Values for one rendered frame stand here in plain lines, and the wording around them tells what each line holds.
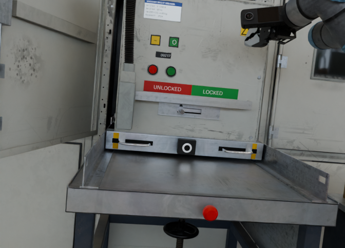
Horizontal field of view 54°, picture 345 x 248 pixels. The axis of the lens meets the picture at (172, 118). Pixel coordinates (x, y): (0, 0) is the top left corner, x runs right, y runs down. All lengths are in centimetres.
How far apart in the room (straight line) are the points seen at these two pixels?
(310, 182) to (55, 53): 84
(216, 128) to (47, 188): 74
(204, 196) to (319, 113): 92
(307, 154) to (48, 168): 110
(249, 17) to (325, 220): 53
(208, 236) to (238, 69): 76
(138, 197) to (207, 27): 62
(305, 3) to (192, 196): 51
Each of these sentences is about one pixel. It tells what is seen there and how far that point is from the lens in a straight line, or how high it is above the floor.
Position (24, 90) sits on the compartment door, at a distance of 104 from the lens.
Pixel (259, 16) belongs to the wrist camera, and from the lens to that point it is 94.
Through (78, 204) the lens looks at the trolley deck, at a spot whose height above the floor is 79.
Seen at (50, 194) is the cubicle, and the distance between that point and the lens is 150.
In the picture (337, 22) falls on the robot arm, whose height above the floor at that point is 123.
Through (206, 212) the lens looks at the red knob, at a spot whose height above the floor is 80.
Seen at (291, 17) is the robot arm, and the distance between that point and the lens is 91.
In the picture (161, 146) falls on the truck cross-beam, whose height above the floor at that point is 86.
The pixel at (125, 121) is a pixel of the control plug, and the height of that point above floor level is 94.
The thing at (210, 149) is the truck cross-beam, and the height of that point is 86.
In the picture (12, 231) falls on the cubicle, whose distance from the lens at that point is 160.
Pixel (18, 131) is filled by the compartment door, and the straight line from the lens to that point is 104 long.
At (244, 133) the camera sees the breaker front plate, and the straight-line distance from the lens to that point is 120.
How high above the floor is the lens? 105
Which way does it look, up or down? 5 degrees down
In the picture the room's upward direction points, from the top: 5 degrees clockwise
